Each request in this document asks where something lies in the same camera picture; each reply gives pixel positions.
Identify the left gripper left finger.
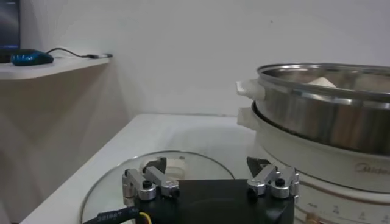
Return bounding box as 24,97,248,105
121,157,180,208

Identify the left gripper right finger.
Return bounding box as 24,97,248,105
246,156,300,200

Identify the round glass lid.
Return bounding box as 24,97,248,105
80,150,235,224

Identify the white steamed baozi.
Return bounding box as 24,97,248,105
307,76,337,89

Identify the stainless steel steamer basket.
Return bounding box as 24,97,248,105
236,63,390,156

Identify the white electric cooker base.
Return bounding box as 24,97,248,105
236,102,390,224

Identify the white side desk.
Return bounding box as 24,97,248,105
0,56,110,80

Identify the blue computer mouse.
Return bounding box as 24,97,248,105
11,49,55,66

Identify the dark monitor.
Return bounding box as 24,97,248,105
0,0,21,63

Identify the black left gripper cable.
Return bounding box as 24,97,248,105
82,206,153,224

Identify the black cable with grey adapter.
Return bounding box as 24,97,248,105
45,47,113,60

